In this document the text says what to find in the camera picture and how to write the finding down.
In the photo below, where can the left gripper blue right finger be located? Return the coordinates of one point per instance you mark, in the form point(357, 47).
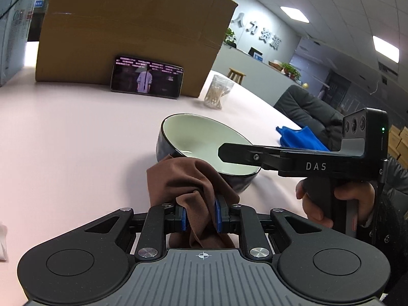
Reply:
point(227, 216)

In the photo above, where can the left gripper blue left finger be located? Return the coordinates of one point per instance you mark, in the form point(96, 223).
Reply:
point(180, 218)

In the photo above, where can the brown cleaning cloth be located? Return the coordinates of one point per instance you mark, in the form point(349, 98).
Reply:
point(193, 184)

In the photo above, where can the dark blue ceramic bowl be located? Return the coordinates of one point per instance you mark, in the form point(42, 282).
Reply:
point(196, 136)

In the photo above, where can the person's right hand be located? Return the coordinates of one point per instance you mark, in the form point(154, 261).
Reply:
point(364, 193)

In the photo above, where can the blue cloth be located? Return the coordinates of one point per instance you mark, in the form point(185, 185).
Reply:
point(301, 139)

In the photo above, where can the black office chair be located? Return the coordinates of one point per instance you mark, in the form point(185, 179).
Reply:
point(304, 109)

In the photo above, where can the potted green plant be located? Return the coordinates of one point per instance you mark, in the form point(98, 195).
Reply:
point(291, 71)

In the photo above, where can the clear jar of cotton swabs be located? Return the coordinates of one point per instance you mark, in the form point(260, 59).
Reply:
point(219, 87)

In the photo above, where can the wooden stool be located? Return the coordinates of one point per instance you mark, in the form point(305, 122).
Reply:
point(235, 75)

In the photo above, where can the black smartphone playing video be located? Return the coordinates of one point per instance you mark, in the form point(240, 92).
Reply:
point(133, 75)

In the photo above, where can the crumpled white tissue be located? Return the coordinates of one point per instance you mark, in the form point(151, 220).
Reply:
point(3, 246)

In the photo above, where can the large brown cardboard box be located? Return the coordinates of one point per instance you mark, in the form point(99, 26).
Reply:
point(81, 38)

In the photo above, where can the light blue printed carton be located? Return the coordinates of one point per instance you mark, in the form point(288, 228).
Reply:
point(16, 16)

